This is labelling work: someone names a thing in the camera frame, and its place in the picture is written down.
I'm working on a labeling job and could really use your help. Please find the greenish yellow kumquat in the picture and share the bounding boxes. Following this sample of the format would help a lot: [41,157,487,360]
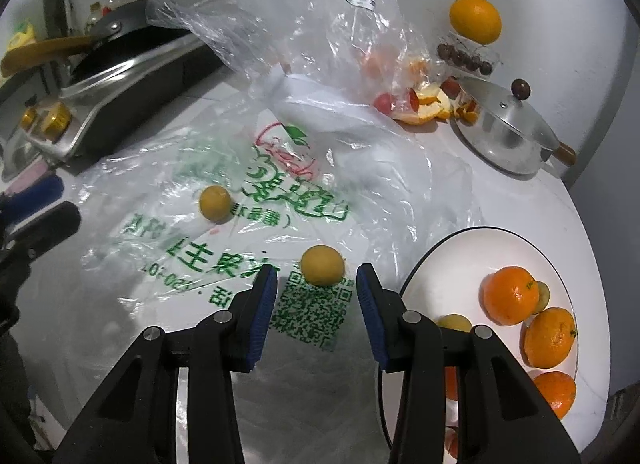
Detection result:
[532,281,551,315]

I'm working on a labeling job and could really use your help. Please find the silver black cooktop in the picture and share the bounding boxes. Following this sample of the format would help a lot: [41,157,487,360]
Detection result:
[30,34,226,165]

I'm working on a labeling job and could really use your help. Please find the orange peel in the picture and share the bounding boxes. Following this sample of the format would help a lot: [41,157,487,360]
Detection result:
[390,56,478,127]

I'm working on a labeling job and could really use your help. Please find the black wok with wooden handle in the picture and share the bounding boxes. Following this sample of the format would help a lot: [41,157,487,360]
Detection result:
[0,0,201,89]

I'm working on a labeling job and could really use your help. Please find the yellow packet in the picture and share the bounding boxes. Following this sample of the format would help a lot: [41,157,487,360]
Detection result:
[7,21,38,49]

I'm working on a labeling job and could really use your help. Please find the round yellow kumquat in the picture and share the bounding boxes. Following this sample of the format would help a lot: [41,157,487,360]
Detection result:
[198,185,233,222]
[300,245,346,287]

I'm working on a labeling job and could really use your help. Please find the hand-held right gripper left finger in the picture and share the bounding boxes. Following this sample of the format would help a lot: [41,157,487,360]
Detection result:
[52,264,279,464]

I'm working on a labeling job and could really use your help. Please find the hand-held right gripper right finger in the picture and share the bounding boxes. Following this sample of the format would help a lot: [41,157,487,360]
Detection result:
[356,264,581,464]

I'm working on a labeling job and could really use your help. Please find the dark grapes in container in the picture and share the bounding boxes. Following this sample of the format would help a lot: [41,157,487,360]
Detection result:
[436,42,493,75]

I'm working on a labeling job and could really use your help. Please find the white plate with black rim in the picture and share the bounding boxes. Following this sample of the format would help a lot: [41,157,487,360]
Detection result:
[377,226,581,450]

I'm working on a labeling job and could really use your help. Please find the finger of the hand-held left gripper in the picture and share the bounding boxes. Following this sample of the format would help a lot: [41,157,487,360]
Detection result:
[0,178,64,217]
[0,201,82,265]

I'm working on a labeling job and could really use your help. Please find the steel pot with wooden handle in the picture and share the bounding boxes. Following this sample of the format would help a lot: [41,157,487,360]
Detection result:
[450,76,577,177]

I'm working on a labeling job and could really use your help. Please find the white green-printed plastic bag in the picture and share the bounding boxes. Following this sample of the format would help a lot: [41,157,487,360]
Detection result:
[75,94,486,355]

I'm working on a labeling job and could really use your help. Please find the large orange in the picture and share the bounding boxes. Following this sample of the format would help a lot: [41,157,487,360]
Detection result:
[448,0,502,44]

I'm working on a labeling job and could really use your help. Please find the clear plastic bag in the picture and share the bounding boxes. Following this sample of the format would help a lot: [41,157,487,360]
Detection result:
[145,0,481,145]

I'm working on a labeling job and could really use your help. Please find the mandarin orange with dark stem mark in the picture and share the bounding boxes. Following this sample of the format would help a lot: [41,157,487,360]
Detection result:
[481,266,541,326]

